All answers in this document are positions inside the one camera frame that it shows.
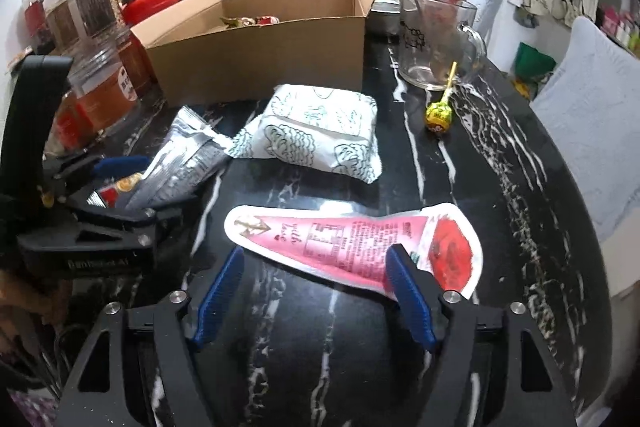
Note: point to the white printed snack packet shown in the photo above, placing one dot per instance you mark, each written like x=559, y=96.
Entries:
x=310, y=127

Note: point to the grey cloth covered chair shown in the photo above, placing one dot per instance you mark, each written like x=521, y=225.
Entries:
x=590, y=132

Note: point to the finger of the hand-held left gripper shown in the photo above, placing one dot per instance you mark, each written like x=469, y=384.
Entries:
x=120, y=164
x=150, y=217

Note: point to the yellow green lollipop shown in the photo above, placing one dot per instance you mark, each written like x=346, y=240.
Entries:
x=436, y=117

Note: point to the row of small bottles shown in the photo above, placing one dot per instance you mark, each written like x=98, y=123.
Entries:
x=622, y=27

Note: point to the pink cone-shaped snack packet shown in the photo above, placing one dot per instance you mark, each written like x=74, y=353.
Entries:
x=340, y=242

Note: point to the silver foil snack packet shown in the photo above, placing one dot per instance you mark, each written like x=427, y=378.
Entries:
x=185, y=152

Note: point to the green bag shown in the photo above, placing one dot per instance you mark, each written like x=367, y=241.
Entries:
x=534, y=62

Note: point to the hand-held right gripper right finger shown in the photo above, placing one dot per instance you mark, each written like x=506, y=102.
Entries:
x=407, y=297

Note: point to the red plastic container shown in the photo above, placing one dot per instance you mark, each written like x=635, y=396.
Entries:
x=150, y=7

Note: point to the steel pot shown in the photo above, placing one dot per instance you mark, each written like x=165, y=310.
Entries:
x=382, y=14

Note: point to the clear glass mug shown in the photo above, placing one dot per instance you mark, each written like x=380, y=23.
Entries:
x=425, y=32

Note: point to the white cushioned chair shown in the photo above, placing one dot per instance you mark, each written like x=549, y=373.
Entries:
x=487, y=2

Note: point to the cardboard box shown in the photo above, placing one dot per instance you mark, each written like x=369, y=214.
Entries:
x=260, y=57

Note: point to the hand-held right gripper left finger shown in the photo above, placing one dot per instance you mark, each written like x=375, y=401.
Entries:
x=220, y=297

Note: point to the person's left hand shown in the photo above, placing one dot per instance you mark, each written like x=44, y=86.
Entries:
x=22, y=297

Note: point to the row of clear spice jars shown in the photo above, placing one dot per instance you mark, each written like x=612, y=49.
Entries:
x=95, y=57

